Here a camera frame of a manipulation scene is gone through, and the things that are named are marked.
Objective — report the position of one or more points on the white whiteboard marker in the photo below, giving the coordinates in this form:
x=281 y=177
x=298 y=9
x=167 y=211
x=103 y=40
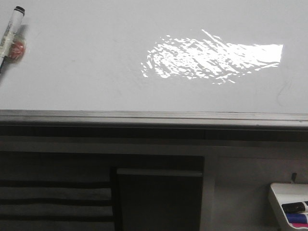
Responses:
x=10 y=32

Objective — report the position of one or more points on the dark cabinet panel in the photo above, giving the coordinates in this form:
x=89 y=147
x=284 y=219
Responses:
x=160 y=199

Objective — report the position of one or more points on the striped drawer unit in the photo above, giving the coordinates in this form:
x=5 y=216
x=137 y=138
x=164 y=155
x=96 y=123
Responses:
x=59 y=205

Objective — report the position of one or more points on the black marker in tray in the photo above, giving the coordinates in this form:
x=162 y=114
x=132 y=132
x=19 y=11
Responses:
x=296 y=207

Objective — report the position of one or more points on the white marker tray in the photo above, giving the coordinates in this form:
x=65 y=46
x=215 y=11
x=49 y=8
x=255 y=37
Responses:
x=284 y=193

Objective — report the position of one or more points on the white whiteboard with frame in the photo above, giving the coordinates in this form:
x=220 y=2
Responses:
x=159 y=63

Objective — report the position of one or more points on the pink marker in tray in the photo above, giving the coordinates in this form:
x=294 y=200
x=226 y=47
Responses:
x=299 y=225

